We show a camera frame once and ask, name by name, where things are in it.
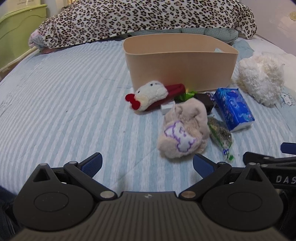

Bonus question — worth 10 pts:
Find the dark box with hole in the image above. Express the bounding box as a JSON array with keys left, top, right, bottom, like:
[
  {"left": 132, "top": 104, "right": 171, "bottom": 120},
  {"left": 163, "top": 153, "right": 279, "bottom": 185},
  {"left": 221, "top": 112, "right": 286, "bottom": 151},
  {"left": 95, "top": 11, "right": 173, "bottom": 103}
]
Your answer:
[{"left": 194, "top": 93, "right": 214, "bottom": 115}]

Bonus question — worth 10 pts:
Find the green wooden cabinet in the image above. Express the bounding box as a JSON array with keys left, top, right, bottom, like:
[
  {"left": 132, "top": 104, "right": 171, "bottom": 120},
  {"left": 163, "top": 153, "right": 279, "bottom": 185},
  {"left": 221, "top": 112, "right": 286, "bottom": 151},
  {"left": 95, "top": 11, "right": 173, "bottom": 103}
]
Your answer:
[{"left": 1, "top": 4, "right": 47, "bottom": 68}]

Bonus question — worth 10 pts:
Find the beige plush purple print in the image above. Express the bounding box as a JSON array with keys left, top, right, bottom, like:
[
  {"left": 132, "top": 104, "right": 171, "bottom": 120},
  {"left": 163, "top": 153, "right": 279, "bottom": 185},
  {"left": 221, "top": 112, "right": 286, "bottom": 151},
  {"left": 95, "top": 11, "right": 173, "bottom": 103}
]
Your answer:
[{"left": 157, "top": 98, "right": 210, "bottom": 159}]

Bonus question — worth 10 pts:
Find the small white box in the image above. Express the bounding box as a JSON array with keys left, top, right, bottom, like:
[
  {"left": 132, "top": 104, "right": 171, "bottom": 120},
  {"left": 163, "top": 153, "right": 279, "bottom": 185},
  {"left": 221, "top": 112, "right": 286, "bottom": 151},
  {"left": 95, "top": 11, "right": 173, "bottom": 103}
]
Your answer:
[{"left": 161, "top": 100, "right": 176, "bottom": 115}]

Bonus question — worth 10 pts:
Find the leopard print blanket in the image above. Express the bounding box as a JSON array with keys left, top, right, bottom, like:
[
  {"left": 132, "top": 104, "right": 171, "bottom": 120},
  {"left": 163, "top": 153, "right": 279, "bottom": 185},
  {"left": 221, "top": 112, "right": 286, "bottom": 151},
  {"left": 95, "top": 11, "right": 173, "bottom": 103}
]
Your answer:
[{"left": 28, "top": 1, "right": 257, "bottom": 49}]

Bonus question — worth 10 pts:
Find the teal quilted pillow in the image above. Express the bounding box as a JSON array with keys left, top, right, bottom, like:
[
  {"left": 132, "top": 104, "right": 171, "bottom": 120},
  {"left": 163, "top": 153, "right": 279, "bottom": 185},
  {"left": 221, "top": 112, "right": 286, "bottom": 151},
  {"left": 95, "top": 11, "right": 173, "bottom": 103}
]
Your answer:
[{"left": 125, "top": 28, "right": 238, "bottom": 44}]

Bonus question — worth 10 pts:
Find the white fluffy plush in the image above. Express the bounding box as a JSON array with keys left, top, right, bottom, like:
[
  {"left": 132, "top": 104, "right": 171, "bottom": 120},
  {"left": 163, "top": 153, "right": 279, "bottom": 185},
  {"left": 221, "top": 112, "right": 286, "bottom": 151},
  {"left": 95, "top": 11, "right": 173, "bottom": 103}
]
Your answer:
[{"left": 238, "top": 52, "right": 285, "bottom": 107}]

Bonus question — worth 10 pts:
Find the beige plastic storage basket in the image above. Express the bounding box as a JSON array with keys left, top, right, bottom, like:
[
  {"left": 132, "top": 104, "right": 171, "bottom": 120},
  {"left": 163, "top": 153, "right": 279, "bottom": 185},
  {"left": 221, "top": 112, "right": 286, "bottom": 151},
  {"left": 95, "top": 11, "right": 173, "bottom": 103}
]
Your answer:
[{"left": 123, "top": 33, "right": 239, "bottom": 92}]

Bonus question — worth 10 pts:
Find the blue tissue pack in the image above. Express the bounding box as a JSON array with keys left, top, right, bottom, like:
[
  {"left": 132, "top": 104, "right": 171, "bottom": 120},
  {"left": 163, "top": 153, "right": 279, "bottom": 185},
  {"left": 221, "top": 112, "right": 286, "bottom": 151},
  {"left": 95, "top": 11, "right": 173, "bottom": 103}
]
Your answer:
[{"left": 214, "top": 88, "right": 255, "bottom": 132}]

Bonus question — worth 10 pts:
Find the white red plush toy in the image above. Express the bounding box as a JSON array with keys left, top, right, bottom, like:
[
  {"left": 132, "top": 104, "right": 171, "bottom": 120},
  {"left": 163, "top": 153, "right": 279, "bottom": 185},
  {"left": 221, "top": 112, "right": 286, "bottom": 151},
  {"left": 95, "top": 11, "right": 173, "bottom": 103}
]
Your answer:
[{"left": 125, "top": 80, "right": 186, "bottom": 111}]

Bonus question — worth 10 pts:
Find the green wrapper packet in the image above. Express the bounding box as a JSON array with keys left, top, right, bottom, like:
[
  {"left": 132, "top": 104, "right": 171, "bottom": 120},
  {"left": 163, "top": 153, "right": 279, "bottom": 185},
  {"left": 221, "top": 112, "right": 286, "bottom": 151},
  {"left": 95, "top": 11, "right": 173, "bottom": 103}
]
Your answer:
[{"left": 174, "top": 91, "right": 197, "bottom": 103}]

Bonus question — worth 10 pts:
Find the green clear snack packet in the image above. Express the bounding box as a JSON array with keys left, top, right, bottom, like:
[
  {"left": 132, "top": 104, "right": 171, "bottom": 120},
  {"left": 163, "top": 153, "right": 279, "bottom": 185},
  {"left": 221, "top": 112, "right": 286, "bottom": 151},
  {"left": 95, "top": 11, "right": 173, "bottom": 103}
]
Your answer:
[{"left": 208, "top": 116, "right": 234, "bottom": 162}]

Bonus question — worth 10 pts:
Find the blue striped bed sheet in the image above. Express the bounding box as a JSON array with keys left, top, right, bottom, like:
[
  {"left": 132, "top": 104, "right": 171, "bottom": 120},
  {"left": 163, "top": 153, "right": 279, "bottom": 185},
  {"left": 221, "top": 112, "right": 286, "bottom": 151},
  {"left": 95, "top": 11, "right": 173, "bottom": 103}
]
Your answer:
[{"left": 0, "top": 34, "right": 296, "bottom": 197}]

